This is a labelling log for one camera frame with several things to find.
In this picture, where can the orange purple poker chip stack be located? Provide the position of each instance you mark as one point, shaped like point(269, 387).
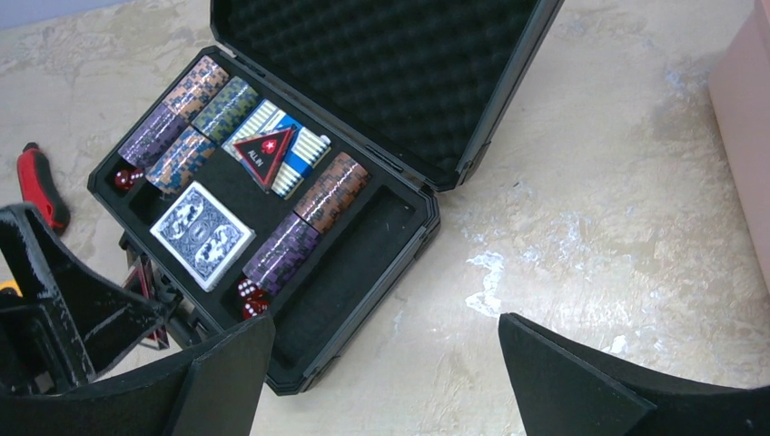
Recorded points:
point(197, 88)

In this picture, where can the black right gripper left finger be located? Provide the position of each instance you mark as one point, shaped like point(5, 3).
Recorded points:
point(212, 388)

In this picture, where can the red black utility knife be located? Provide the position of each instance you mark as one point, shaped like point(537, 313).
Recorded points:
point(37, 187)

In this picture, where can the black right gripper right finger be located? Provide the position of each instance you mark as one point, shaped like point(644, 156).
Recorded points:
point(563, 387)

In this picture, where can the triangular dealer button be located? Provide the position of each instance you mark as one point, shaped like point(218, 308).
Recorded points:
point(263, 154)
point(140, 280)

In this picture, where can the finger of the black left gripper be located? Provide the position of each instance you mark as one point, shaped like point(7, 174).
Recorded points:
point(68, 322)

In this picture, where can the green poker chip stack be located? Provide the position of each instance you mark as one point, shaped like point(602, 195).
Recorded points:
point(219, 119)

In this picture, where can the blue orange poker chip stack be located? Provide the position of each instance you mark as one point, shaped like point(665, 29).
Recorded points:
point(177, 165)

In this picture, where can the red die in case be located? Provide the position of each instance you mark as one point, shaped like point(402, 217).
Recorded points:
point(124, 180)

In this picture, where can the translucent pink storage bin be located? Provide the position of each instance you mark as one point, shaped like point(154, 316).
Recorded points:
point(739, 91)

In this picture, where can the black poker set case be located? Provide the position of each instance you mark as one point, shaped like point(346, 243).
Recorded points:
point(412, 90)

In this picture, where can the blue boxed card deck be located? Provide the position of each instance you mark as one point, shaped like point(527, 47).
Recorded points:
point(304, 153)

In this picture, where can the blue backed playing card deck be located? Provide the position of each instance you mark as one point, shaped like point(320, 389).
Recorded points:
point(202, 235)

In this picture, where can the yellow tape measure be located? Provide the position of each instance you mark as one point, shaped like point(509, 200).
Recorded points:
point(10, 288)

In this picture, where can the red translucent die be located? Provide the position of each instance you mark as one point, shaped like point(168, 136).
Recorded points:
point(254, 307)
point(247, 289)

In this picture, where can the grey purple poker chip stack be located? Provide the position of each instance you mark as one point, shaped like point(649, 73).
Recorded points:
point(282, 254)

